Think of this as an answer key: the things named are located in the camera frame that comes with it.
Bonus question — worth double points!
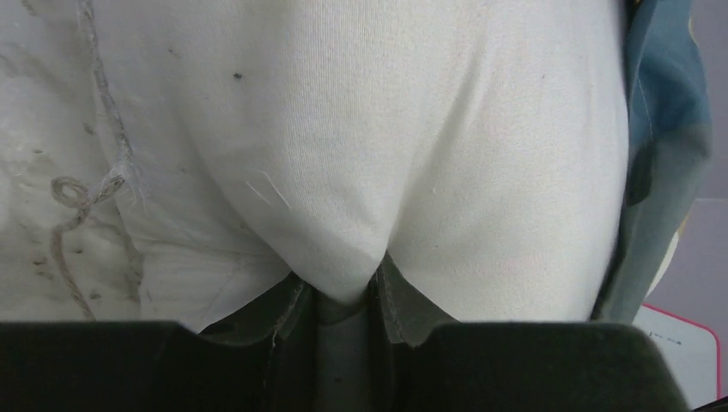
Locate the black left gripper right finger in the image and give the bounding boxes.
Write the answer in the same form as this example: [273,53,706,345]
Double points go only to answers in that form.
[375,252,692,412]

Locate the blue yellow patchwork pillowcase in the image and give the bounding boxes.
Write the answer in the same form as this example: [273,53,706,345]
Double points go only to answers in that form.
[591,1,713,324]

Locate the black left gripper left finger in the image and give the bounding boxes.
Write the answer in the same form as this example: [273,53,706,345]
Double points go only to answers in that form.
[0,272,314,412]

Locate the pink framed whiteboard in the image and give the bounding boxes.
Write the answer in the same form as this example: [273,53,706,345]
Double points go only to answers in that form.
[634,305,722,409]

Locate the white pillow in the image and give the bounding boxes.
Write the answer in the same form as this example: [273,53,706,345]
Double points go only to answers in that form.
[1,1,628,331]

